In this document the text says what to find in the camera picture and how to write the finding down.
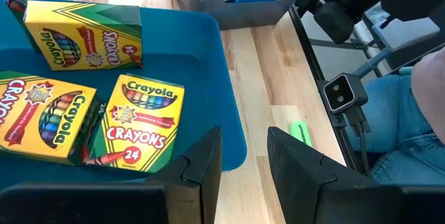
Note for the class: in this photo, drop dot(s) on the grey translucent plastic bin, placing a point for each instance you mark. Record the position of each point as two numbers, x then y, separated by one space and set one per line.
243 15

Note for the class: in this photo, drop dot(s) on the blue plastic bin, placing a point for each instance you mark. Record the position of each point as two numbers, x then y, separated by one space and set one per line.
194 60

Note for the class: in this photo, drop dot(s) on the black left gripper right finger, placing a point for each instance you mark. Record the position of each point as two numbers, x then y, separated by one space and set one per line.
306 189

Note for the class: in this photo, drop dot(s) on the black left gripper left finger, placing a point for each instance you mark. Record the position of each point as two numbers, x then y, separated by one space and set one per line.
198 182

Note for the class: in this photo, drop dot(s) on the yellow green crayon box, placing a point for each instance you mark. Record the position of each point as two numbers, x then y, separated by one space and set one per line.
87 39
45 119
142 126

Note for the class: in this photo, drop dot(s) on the person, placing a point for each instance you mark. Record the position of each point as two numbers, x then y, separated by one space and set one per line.
393 119

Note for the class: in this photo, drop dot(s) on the grey chair frame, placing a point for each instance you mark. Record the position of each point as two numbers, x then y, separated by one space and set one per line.
406 32

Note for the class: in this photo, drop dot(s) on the person's forearm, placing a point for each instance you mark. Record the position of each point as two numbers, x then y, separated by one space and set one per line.
431 92

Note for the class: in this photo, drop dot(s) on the green eraser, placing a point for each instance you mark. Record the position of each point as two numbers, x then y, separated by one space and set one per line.
300 133

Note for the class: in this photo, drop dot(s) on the black table-level camera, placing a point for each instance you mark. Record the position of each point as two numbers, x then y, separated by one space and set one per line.
342 93

